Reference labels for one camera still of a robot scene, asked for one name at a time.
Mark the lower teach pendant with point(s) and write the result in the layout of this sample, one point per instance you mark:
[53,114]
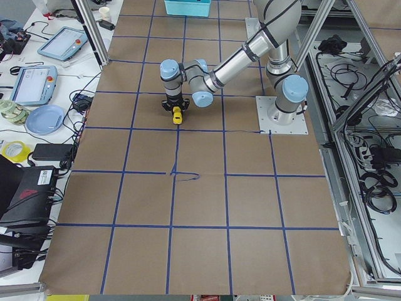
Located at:
[34,85]

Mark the aluminium frame post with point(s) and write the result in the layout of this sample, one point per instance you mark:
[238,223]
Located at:
[87,20]

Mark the teach pendant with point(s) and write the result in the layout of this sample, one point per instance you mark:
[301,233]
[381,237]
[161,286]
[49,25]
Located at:
[64,44]
[34,85]

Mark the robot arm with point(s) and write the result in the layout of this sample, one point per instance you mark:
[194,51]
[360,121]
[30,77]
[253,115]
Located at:
[277,20]

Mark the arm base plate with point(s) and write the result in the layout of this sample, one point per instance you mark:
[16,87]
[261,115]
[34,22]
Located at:
[273,121]
[252,25]

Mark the white paper cup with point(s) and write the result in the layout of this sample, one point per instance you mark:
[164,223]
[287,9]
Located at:
[105,13]

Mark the brown paper table cover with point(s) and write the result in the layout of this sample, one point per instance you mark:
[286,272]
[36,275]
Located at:
[212,206]

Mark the black red computer box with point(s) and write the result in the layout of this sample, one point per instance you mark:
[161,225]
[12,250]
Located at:
[25,194]

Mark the turquoise plastic bin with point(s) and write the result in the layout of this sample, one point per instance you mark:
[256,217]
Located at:
[197,8]

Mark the black power adapter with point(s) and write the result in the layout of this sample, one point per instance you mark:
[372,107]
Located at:
[52,152]

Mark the yellow beetle toy car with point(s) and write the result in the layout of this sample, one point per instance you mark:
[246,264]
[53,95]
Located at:
[177,115]

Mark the upper teach pendant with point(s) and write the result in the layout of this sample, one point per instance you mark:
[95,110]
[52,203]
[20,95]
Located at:
[64,44]

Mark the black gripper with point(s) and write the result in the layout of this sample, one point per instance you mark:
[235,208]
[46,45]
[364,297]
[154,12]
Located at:
[174,101]

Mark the yellow tape roll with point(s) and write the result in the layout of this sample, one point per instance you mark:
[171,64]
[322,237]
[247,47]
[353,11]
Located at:
[15,151]

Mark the light blue plate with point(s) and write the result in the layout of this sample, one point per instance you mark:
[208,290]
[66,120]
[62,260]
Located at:
[45,119]

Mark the green tape rolls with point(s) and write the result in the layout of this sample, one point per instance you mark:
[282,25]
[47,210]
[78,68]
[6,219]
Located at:
[14,113]

